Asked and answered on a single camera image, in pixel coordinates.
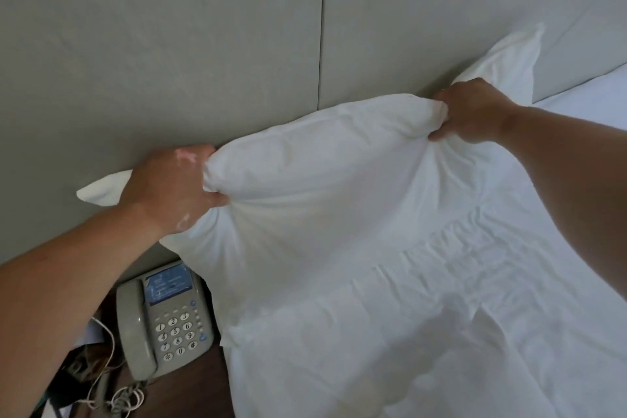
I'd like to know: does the person's right hand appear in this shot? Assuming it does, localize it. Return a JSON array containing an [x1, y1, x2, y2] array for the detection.
[[428, 78, 520, 145]]

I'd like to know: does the person's left hand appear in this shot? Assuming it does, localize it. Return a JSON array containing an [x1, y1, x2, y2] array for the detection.
[[119, 144, 231, 241]]

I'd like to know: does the white pillow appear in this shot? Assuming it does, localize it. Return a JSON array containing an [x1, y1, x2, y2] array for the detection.
[[76, 22, 547, 350]]

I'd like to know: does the person's left forearm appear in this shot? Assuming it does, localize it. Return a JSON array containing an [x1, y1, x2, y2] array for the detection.
[[0, 204, 166, 418]]

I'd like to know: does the person's right forearm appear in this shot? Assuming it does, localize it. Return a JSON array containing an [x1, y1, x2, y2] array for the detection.
[[496, 104, 627, 298]]

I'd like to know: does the grey desk telephone base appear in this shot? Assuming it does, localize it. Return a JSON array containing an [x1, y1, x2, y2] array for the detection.
[[139, 261, 215, 377]]

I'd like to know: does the grey telephone handset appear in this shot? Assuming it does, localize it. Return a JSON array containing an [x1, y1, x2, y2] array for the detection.
[[116, 280, 160, 381]]

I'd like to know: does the grey padded headboard panel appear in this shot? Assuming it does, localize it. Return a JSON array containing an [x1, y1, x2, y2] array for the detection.
[[0, 0, 328, 266]]

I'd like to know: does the white paper sheet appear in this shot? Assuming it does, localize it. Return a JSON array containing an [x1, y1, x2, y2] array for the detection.
[[78, 317, 105, 346]]

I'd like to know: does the dark wooden nightstand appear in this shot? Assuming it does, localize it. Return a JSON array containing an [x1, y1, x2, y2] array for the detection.
[[73, 281, 237, 418]]

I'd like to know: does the white bed sheet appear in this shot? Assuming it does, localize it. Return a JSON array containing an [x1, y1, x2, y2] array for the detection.
[[219, 62, 627, 418]]

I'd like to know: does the thin white cable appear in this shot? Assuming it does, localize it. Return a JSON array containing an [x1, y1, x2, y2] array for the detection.
[[78, 317, 119, 411]]

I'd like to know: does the coiled white telephone cord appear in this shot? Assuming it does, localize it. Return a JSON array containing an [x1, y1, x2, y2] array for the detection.
[[110, 378, 149, 414]]

